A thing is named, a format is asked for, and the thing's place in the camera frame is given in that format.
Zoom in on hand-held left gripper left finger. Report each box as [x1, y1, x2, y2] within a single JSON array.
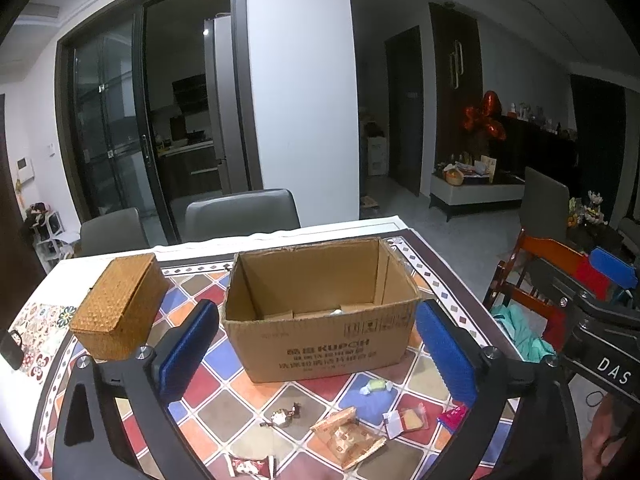
[[51, 299, 221, 480]]

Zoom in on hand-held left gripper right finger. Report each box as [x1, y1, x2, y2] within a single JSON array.
[[414, 299, 586, 480]]

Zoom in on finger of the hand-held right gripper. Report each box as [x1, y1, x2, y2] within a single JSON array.
[[589, 247, 639, 290], [531, 255, 598, 312]]

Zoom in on pink snack packet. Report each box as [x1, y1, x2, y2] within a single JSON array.
[[436, 404, 470, 431]]

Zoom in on clear packet with cake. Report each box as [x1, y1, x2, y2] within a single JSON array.
[[382, 404, 430, 436]]

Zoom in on gold brown candy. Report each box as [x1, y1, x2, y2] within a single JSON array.
[[262, 402, 303, 428]]

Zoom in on red white candy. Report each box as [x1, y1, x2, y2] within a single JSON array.
[[227, 452, 277, 478]]

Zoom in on cardboard box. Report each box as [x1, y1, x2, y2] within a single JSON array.
[[221, 237, 422, 384]]

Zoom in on tan snack packet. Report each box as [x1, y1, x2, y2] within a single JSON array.
[[310, 406, 387, 471]]

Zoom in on person's right hand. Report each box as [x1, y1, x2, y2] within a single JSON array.
[[582, 392, 640, 480]]

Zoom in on red cloth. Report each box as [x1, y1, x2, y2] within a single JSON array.
[[545, 255, 613, 351]]

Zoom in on wooden high chair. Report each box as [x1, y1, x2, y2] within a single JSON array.
[[482, 230, 608, 361]]

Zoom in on teal cloth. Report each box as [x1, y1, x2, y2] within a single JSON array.
[[492, 305, 556, 363]]

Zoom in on white figurine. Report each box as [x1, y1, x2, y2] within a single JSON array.
[[582, 190, 608, 226]]

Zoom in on checkered colourful tablecloth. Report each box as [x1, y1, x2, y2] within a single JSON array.
[[22, 245, 531, 480]]

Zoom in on grey dining chair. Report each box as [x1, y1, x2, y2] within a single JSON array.
[[80, 207, 150, 258], [185, 188, 301, 243], [520, 166, 571, 246]]

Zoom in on woven rattan lidded box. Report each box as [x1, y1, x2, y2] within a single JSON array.
[[69, 252, 171, 363]]

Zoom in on white low cabinet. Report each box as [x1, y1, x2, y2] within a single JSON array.
[[429, 172, 526, 221]]

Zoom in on dark sideboard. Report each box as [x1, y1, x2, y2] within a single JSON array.
[[487, 115, 581, 196]]

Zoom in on floral patterned mat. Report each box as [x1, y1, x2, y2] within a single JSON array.
[[10, 302, 83, 386]]

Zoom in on black mug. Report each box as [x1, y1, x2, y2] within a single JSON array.
[[0, 329, 25, 372]]

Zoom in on red foil balloons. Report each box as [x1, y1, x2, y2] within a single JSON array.
[[462, 90, 507, 142]]

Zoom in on white shoe rack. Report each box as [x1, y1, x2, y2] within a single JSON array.
[[22, 202, 76, 271]]

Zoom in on tall dark wardrobe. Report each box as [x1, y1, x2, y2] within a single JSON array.
[[429, 2, 483, 181]]

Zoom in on white carton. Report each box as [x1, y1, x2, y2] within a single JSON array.
[[367, 135, 390, 177]]

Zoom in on dark room door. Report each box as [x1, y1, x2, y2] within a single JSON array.
[[384, 26, 423, 196]]

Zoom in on dark framed sliding glass door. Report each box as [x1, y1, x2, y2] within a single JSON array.
[[55, 0, 263, 246]]

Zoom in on silver refrigerator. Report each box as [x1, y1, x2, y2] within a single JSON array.
[[204, 14, 251, 196]]

